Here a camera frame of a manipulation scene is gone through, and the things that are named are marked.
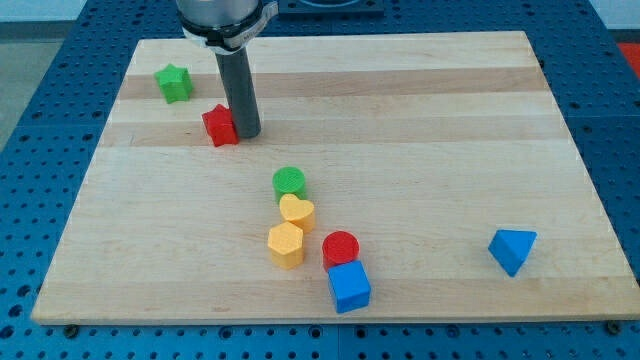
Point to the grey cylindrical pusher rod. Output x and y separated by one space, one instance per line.
238 84

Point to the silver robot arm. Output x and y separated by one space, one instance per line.
226 27

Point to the red star block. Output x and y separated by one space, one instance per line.
219 126

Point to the green star block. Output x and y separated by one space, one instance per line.
174 83

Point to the green circle block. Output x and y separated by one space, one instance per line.
289 180

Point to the red circle block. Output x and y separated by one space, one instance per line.
339 247

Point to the yellow heart block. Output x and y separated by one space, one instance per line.
298 211

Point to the yellow hexagon block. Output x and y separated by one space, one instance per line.
285 244

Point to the wooden board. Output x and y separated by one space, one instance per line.
421 145

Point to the blue cube block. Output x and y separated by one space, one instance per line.
349 286

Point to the blue triangle block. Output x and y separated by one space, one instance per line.
511 248

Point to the dark blue mount plate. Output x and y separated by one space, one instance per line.
301 8

